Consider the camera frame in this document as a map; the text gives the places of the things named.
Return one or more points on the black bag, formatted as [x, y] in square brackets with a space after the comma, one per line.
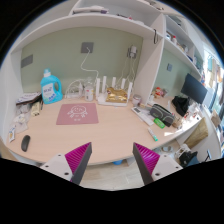
[181, 105]

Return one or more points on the dark pencil case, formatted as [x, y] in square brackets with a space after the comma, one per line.
[157, 111]

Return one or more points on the green white marker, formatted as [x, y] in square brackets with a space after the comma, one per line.
[152, 134]

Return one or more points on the white wall charger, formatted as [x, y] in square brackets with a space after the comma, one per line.
[132, 52]

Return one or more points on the grey wall switch plate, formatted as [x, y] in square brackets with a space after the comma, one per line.
[27, 61]

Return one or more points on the small grey cup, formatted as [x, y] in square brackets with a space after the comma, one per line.
[136, 99]

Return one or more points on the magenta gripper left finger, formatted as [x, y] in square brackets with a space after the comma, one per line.
[70, 166]

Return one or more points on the clear plastic jar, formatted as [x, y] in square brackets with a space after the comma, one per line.
[89, 90]

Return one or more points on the black monitor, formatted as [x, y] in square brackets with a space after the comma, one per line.
[194, 89]

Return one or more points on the pink mouse pad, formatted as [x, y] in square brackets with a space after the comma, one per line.
[78, 113]

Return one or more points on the white remote keyboard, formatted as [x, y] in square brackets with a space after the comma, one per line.
[142, 116]

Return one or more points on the green tube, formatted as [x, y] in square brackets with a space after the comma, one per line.
[159, 123]

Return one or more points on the black computer mouse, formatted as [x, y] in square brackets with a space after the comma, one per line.
[25, 142]

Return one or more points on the grey wall socket plate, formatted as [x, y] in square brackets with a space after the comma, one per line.
[87, 47]

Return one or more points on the gold foil packet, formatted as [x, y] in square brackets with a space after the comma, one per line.
[116, 96]

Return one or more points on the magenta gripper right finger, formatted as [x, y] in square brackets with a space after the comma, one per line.
[153, 166]

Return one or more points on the pile of snack packets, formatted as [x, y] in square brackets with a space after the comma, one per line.
[23, 113]

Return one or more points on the blue detergent bottle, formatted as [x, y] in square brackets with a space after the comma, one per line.
[51, 88]

